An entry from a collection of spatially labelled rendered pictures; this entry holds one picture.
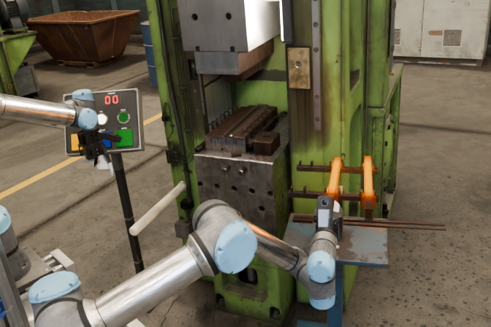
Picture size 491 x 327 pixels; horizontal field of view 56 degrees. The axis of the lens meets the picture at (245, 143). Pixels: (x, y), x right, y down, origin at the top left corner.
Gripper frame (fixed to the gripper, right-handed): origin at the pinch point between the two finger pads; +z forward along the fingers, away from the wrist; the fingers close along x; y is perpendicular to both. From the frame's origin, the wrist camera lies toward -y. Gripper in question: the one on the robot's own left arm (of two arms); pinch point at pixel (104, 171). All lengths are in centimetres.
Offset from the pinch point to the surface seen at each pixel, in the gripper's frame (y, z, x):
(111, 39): -320, 48, -577
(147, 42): -274, 29, -389
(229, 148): -47, 0, 26
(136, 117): -23.4, -14.9, -7.3
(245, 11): -52, -59, 38
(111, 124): -14.2, -13.2, -14.5
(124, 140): -15.3, -6.7, -7.3
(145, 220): -13.1, 29.8, 2.4
